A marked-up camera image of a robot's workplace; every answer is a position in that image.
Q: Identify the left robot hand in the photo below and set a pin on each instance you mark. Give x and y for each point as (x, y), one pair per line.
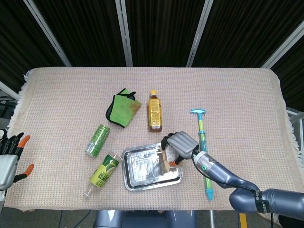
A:
(7, 166)

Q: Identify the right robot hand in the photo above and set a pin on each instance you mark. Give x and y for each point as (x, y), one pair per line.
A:
(183, 142)

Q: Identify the clear snack bag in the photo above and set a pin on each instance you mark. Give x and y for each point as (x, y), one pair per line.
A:
(166, 161)

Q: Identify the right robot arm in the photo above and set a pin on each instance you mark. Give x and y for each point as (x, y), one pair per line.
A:
(213, 168)

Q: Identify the silver metal tray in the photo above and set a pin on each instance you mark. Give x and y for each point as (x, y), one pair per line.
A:
(142, 171)

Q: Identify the green blue water pump toy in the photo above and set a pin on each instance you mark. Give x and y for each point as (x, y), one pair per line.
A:
(202, 133)

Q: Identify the amber tea bottle yellow label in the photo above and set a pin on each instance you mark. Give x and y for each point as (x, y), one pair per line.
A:
(154, 111)

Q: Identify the green microfibre cloth black trim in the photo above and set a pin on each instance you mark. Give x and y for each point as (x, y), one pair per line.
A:
(121, 111)

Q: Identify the clear bottle green lime label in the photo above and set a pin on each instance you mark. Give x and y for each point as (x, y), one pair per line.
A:
(104, 172)

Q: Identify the green Monster energy can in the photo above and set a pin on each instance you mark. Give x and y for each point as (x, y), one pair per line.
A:
(98, 140)

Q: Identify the blue grey robot torso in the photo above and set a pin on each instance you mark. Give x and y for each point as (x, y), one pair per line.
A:
(142, 219)

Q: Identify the beige woven tablecloth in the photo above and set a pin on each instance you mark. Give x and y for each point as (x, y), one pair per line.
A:
(71, 95)

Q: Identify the white partition frame post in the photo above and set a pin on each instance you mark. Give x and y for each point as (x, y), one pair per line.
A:
(282, 45)
(123, 31)
(8, 91)
(47, 33)
(199, 33)

